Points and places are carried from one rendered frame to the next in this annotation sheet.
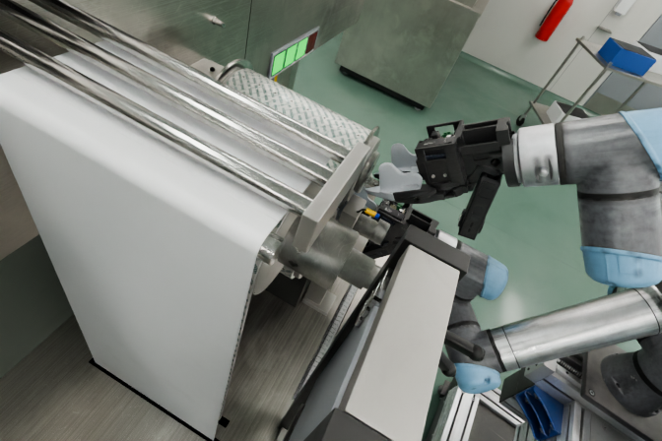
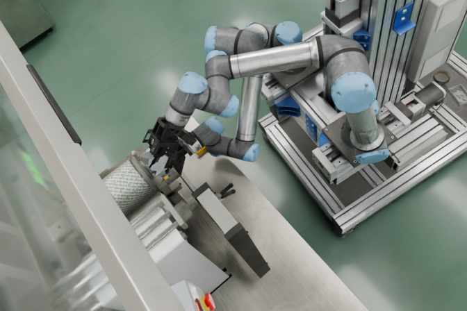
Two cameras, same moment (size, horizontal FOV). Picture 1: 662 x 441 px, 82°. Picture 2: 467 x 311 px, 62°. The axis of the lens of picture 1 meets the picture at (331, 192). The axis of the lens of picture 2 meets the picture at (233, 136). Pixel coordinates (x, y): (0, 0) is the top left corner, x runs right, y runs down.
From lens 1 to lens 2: 0.76 m
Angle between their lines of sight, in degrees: 23
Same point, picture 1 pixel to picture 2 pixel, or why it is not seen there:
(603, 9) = not seen: outside the picture
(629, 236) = (220, 107)
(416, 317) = (214, 207)
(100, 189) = not seen: hidden behind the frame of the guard
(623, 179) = (201, 101)
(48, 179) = not seen: hidden behind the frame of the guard
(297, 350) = (208, 227)
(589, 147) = (185, 105)
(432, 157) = (160, 150)
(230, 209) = (169, 243)
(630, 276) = (232, 111)
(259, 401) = (222, 252)
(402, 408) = (229, 221)
